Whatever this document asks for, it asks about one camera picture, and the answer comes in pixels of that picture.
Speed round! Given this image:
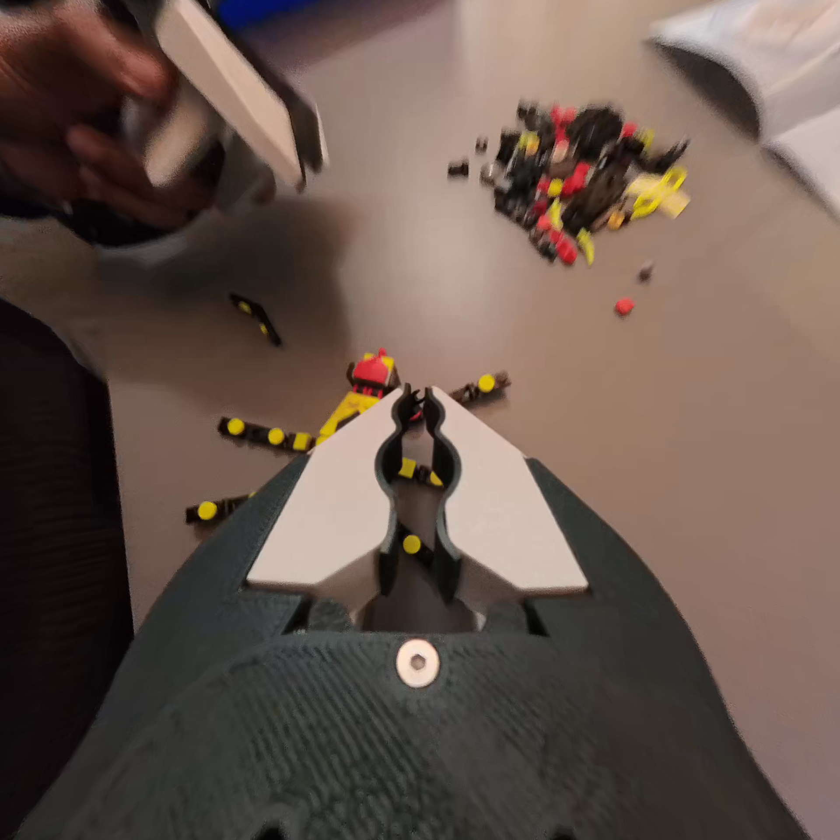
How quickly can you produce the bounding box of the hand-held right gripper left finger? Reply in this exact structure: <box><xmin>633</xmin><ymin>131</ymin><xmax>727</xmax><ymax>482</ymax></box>
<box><xmin>245</xmin><ymin>387</ymin><xmax>411</xmax><ymax>598</ymax></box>

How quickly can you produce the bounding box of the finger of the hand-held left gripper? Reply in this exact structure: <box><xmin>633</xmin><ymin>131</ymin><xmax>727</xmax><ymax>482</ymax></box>
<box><xmin>156</xmin><ymin>0</ymin><xmax>307</xmax><ymax>191</ymax></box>
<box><xmin>287</xmin><ymin>97</ymin><xmax>329</xmax><ymax>177</ymax></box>

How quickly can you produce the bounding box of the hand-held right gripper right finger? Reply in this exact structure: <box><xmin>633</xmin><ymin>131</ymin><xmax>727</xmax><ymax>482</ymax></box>
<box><xmin>423</xmin><ymin>386</ymin><xmax>589</xmax><ymax>603</ymax></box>

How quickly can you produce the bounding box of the black yellow red lego model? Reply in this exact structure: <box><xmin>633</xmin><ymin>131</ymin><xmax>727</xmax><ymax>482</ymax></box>
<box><xmin>185</xmin><ymin>348</ymin><xmax>511</xmax><ymax>572</ymax></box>

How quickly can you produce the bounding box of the black yellow lego leg segment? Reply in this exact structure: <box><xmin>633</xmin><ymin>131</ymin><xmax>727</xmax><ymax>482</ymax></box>
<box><xmin>228</xmin><ymin>293</ymin><xmax>284</xmax><ymax>347</ymax></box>

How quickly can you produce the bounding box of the pile of loose lego pieces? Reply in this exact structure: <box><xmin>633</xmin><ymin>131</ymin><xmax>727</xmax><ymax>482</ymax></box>
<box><xmin>486</xmin><ymin>98</ymin><xmax>691</xmax><ymax>266</ymax></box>

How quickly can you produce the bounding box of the person's black knit clothing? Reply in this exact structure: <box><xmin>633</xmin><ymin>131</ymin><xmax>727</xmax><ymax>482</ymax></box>
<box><xmin>0</xmin><ymin>298</ymin><xmax>135</xmax><ymax>828</ymax></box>

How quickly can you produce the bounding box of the instruction booklet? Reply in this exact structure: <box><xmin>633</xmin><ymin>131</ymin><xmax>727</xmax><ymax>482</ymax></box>
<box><xmin>646</xmin><ymin>0</ymin><xmax>840</xmax><ymax>217</ymax></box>

